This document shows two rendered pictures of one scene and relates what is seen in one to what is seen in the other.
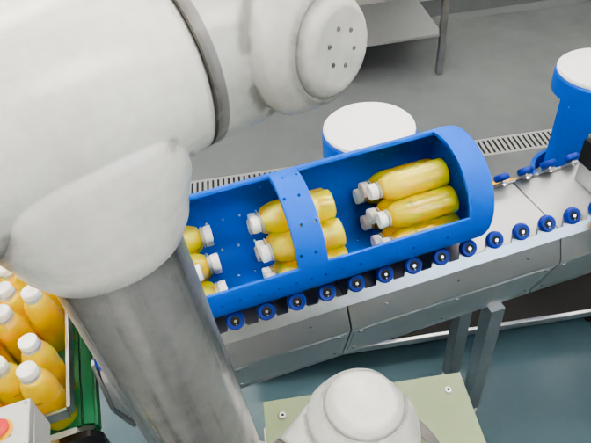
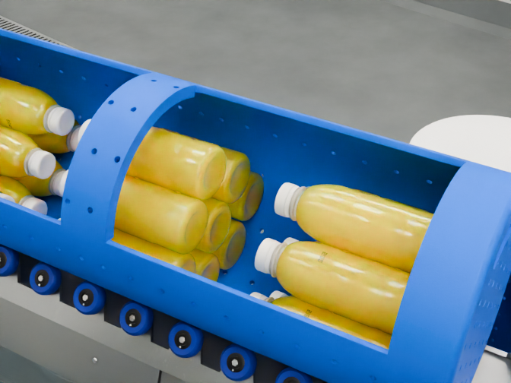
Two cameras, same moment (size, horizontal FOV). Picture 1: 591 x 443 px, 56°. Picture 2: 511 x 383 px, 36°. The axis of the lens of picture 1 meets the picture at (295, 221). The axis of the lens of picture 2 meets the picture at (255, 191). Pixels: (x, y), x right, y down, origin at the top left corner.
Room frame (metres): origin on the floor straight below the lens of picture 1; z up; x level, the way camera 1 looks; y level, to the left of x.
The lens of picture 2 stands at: (0.40, -0.65, 1.67)
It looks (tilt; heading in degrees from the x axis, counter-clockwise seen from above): 35 degrees down; 41
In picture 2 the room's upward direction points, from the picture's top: 1 degrees clockwise
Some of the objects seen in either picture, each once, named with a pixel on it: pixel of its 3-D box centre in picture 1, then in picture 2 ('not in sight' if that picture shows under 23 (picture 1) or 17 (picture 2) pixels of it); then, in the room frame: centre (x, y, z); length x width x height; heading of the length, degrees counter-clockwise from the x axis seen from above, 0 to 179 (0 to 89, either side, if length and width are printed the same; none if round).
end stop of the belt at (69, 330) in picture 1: (69, 334); not in sight; (0.81, 0.56, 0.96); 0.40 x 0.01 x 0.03; 13
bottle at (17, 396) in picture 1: (17, 390); not in sight; (0.67, 0.62, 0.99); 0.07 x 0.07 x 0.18
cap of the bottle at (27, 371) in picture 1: (27, 371); not in sight; (0.64, 0.56, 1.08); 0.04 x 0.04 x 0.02
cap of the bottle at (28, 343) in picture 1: (28, 343); not in sight; (0.71, 0.57, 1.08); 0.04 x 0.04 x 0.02
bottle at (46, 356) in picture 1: (47, 367); not in sight; (0.71, 0.57, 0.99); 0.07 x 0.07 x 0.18
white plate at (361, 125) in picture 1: (368, 127); (499, 162); (1.41, -0.25, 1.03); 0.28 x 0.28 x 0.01
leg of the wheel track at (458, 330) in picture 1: (458, 330); not in sight; (1.14, -0.53, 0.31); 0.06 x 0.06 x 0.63; 13
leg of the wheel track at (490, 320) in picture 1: (479, 362); not in sight; (1.00, -0.56, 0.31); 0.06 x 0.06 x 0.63; 13
